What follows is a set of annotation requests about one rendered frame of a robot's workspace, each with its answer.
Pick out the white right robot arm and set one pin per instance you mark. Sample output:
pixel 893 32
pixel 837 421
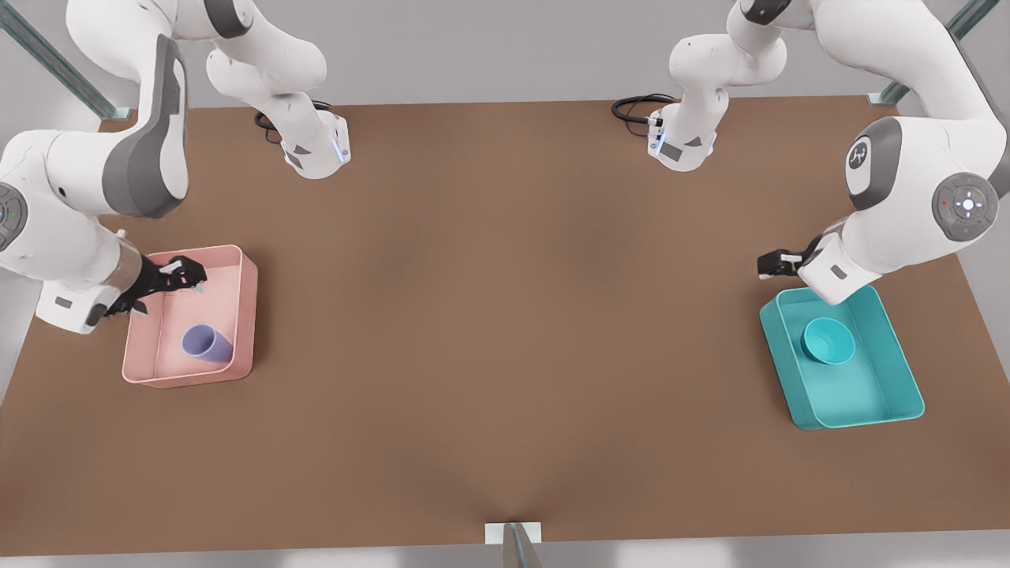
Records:
pixel 142 150

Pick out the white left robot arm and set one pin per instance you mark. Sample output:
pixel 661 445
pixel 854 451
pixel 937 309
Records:
pixel 907 181

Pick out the pink rectangular box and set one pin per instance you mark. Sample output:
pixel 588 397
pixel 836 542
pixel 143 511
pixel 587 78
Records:
pixel 197 315

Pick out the lavender cup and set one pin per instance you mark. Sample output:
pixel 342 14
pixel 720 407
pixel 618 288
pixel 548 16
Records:
pixel 207 344

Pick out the teal bowl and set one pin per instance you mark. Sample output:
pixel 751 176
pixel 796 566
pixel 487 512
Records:
pixel 828 341

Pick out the teal rectangular box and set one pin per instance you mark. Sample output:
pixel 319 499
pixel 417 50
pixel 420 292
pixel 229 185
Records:
pixel 848 371

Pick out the silver frame post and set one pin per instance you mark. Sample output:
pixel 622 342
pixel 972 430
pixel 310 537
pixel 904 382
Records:
pixel 55 59
pixel 931 55
pixel 517 546

